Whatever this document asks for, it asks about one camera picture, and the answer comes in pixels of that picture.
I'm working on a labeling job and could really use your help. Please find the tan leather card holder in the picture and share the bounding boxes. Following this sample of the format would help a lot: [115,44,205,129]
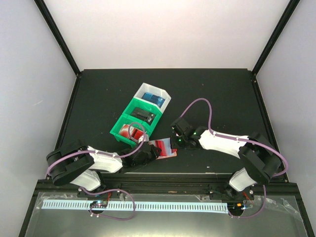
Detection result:
[149,138,177,159]

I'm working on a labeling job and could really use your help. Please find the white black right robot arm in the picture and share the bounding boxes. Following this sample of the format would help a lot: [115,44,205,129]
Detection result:
[170,117,281,200]

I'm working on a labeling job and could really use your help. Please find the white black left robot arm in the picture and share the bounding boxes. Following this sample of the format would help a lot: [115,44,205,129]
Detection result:
[46,140,161,197]

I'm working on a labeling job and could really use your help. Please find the red white card stack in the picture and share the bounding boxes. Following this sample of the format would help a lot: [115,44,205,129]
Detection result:
[118,124,144,141]

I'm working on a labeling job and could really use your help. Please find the black vip card stack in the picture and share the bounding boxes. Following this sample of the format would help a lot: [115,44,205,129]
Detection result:
[131,107,156,125]

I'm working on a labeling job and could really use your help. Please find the blue card stack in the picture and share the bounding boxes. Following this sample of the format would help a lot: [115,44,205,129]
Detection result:
[142,92,165,108]

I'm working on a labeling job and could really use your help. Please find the left green plastic bin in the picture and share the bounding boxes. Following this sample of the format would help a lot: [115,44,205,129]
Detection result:
[110,114,153,146]

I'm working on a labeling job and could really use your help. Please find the green plastic bin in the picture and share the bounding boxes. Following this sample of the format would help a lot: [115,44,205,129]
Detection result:
[110,114,153,146]
[123,98,162,134]

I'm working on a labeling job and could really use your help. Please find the middle green plastic bin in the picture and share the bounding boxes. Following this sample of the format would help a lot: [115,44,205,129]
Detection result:
[123,98,162,134]

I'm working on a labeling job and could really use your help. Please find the white plastic bin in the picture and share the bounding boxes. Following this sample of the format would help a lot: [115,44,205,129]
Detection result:
[134,83,171,113]

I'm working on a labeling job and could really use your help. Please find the left controller board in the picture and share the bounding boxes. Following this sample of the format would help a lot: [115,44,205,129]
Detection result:
[89,200,108,209]

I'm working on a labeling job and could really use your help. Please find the controller board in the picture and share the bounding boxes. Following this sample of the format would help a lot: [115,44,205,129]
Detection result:
[227,202,249,212]
[89,200,108,209]

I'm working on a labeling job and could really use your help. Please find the right controller board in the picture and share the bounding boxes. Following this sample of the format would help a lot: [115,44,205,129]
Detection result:
[227,202,249,212]

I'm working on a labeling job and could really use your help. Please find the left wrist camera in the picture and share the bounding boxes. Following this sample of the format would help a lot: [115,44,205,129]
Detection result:
[138,134,148,144]

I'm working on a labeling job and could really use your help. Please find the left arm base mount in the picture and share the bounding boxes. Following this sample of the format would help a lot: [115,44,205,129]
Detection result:
[78,182,121,199]

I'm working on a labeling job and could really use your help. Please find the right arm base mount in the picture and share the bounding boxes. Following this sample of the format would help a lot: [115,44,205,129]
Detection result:
[207,185,254,202]

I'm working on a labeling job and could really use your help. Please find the white slotted cable duct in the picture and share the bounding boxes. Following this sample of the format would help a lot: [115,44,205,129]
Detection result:
[41,199,229,214]

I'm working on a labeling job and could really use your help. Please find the black frame post right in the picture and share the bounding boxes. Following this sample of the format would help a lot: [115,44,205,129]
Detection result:
[252,0,300,76]

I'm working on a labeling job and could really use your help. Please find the black frame post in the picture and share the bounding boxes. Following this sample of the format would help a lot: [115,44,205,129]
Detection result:
[252,0,300,76]
[34,0,81,76]

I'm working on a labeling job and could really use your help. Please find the black frame post left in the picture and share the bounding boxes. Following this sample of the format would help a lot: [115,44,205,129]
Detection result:
[34,0,81,76]

